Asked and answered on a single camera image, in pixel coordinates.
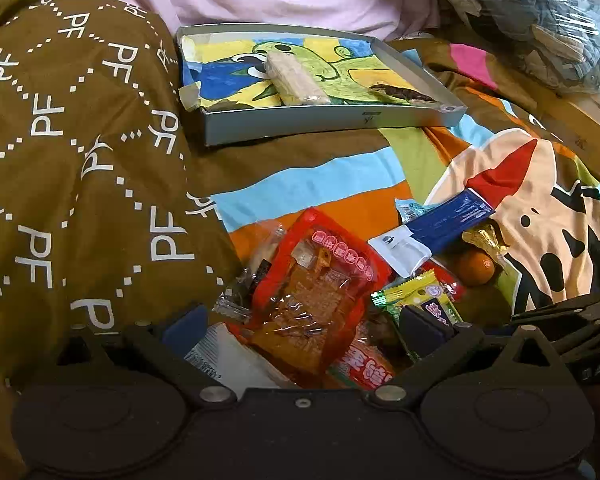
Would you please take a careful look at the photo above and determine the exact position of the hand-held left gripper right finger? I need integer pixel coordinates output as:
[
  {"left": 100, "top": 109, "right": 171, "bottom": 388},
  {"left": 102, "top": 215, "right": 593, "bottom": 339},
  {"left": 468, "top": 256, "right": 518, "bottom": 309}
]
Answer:
[{"left": 370, "top": 305, "right": 556, "bottom": 408}]

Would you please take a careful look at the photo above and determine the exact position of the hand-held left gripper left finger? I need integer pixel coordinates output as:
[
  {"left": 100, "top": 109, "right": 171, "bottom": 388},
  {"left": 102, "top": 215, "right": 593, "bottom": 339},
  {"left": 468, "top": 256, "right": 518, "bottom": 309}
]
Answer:
[{"left": 55, "top": 304, "right": 236, "bottom": 408}]

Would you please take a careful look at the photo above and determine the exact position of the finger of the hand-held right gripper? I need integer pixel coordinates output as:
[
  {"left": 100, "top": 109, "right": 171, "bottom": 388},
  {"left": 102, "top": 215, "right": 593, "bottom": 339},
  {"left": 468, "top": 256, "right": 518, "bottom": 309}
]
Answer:
[
  {"left": 511, "top": 294, "right": 600, "bottom": 326},
  {"left": 545, "top": 322, "right": 600, "bottom": 356}
]

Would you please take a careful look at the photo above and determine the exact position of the green and yellow snack packet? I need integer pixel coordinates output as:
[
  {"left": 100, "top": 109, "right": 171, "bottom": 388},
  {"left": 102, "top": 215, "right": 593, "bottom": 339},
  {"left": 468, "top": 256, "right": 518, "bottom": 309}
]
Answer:
[{"left": 370, "top": 269, "right": 463, "bottom": 361}]

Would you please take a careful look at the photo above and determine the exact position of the small red snack packet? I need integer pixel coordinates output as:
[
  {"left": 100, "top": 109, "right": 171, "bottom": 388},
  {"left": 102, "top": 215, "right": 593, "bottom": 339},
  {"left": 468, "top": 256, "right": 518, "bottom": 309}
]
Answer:
[{"left": 420, "top": 260, "right": 466, "bottom": 303}]

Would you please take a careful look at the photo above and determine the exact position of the clear snack packet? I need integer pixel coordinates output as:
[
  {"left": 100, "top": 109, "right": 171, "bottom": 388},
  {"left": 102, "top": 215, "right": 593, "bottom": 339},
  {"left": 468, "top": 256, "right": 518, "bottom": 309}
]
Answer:
[{"left": 212, "top": 220, "right": 286, "bottom": 326}]

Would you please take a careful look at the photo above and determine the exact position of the white snack packet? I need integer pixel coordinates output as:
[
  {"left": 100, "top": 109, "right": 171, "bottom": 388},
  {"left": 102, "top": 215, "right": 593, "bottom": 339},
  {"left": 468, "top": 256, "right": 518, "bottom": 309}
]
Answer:
[{"left": 184, "top": 322, "right": 298, "bottom": 391}]

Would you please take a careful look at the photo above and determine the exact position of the red white-lettered snack packet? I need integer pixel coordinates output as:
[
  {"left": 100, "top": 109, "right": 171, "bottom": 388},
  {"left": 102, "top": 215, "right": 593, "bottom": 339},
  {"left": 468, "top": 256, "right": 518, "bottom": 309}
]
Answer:
[{"left": 327, "top": 320, "right": 406, "bottom": 391}]

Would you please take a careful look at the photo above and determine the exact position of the orange mandarin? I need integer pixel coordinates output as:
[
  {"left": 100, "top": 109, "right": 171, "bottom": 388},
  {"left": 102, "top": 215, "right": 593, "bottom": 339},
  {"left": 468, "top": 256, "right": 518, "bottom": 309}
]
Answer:
[{"left": 454, "top": 247, "right": 496, "bottom": 287}]

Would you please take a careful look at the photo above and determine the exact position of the gold foil wrapper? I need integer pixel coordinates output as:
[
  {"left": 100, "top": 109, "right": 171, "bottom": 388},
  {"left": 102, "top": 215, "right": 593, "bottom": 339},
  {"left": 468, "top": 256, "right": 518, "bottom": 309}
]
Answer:
[{"left": 461, "top": 222, "right": 511, "bottom": 266}]

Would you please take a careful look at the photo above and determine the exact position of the blue and white tube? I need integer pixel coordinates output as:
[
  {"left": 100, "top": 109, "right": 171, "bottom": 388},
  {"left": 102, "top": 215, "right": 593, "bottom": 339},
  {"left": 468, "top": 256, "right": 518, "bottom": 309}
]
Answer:
[{"left": 367, "top": 187, "right": 498, "bottom": 278}]

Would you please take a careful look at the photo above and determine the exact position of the large red snack packet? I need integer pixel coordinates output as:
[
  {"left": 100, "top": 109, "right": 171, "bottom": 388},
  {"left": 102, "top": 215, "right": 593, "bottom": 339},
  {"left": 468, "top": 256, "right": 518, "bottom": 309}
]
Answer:
[{"left": 250, "top": 207, "right": 393, "bottom": 376}]

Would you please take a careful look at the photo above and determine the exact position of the grey shallow cardboard box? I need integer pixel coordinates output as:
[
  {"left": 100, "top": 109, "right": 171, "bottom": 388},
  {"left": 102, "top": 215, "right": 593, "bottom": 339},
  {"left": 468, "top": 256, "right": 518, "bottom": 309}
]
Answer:
[{"left": 174, "top": 24, "right": 468, "bottom": 147}]

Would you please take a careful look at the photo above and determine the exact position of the dark brown snack packet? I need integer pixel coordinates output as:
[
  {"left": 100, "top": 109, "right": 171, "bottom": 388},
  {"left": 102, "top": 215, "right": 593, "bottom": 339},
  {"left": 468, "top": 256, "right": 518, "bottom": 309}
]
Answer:
[{"left": 367, "top": 82, "right": 438, "bottom": 106}]

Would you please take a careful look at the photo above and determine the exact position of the beige rice cracker packet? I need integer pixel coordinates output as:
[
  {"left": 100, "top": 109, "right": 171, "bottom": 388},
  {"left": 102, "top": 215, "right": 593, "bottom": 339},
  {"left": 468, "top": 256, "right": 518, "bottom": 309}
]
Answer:
[{"left": 264, "top": 50, "right": 327, "bottom": 107}]

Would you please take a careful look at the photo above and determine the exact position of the light blue snack packet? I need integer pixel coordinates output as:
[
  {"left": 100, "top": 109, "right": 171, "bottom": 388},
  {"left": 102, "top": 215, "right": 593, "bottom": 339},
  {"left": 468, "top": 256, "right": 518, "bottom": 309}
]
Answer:
[{"left": 395, "top": 199, "right": 438, "bottom": 225}]

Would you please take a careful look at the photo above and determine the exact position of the colourful cartoon blanket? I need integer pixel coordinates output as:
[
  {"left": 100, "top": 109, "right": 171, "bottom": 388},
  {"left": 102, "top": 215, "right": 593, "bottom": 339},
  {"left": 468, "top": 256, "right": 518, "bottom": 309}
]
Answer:
[{"left": 180, "top": 35, "right": 600, "bottom": 361}]

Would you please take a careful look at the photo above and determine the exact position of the brown letter-print blanket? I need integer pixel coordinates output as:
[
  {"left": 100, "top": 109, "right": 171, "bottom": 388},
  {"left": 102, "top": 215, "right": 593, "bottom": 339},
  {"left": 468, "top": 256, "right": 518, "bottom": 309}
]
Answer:
[{"left": 0, "top": 0, "right": 246, "bottom": 480}]

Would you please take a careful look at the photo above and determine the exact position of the clear plastic bag of clothes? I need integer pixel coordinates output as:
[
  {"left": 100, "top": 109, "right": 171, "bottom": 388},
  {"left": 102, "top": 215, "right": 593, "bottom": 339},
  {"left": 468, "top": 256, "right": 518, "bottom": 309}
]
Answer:
[{"left": 430, "top": 0, "right": 600, "bottom": 93}]

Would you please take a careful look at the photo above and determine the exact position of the wooden bed frame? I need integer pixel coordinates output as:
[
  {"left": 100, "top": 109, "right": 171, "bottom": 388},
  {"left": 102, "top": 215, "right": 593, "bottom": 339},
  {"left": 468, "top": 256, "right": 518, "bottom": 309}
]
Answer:
[{"left": 540, "top": 85, "right": 600, "bottom": 171}]

